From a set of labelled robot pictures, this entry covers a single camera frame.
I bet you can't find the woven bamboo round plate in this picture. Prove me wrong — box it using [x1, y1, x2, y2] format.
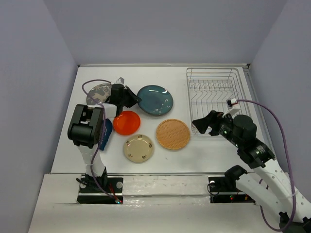
[156, 119, 190, 150]

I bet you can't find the cream patterned small plate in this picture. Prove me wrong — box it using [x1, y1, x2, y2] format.
[123, 134, 154, 163]

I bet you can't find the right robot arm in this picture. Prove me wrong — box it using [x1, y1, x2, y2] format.
[192, 110, 311, 233]

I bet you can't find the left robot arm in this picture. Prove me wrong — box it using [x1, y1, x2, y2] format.
[67, 83, 141, 192]

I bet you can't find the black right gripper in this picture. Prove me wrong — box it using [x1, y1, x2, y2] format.
[191, 110, 242, 147]

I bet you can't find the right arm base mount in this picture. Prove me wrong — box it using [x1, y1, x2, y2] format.
[207, 176, 255, 204]

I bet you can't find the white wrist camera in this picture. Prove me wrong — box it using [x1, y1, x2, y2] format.
[114, 77, 125, 85]
[223, 98, 241, 118]

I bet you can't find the teal glazed ceramic plate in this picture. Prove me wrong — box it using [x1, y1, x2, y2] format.
[137, 85, 174, 116]

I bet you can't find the dark blue patterned plate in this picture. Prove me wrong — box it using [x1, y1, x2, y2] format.
[100, 118, 113, 151]

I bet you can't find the metal wire dish rack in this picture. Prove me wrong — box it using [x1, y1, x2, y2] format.
[186, 67, 250, 121]

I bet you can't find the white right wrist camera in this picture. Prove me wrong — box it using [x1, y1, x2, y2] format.
[223, 98, 241, 118]

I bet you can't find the orange plastic plate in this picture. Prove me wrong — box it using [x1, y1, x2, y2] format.
[113, 111, 141, 135]

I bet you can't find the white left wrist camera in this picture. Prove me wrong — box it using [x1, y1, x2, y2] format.
[114, 77, 125, 85]

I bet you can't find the grey reindeer pattern plate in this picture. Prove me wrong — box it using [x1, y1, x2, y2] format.
[86, 83, 112, 105]

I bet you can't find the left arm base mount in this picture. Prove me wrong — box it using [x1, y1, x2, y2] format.
[76, 175, 123, 204]

